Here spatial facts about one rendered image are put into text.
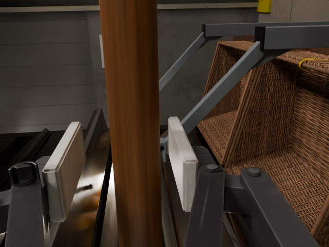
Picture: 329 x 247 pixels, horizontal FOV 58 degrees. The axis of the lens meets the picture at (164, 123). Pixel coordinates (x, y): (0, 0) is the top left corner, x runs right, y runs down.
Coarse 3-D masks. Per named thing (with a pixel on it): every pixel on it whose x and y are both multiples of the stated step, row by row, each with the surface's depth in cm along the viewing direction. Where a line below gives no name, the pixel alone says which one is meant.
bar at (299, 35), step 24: (216, 24) 100; (240, 24) 100; (264, 24) 101; (288, 24) 102; (312, 24) 103; (192, 48) 102; (264, 48) 55; (288, 48) 56; (168, 72) 104; (240, 72) 57; (216, 96) 59; (192, 120) 60; (168, 192) 45; (168, 216) 39; (168, 240) 35
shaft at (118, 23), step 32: (128, 0) 14; (128, 32) 15; (128, 64) 15; (128, 96) 16; (128, 128) 16; (128, 160) 17; (160, 160) 18; (128, 192) 18; (160, 192) 19; (128, 224) 19; (160, 224) 20
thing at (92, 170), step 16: (96, 112) 164; (96, 128) 143; (96, 144) 135; (96, 160) 127; (80, 176) 99; (96, 176) 121; (80, 192) 95; (96, 192) 115; (80, 208) 91; (96, 208) 110; (64, 224) 76; (80, 224) 88; (64, 240) 73; (80, 240) 85
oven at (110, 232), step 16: (160, 128) 179; (48, 144) 160; (192, 144) 154; (32, 160) 141; (112, 176) 154; (112, 192) 149; (112, 208) 145; (96, 224) 110; (112, 224) 141; (240, 224) 94; (96, 240) 102; (112, 240) 137; (240, 240) 87
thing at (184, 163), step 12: (168, 120) 20; (168, 132) 21; (180, 132) 18; (168, 144) 21; (180, 144) 16; (180, 156) 15; (192, 156) 15; (180, 168) 16; (192, 168) 14; (180, 180) 16; (192, 180) 15; (180, 192) 16; (192, 192) 15
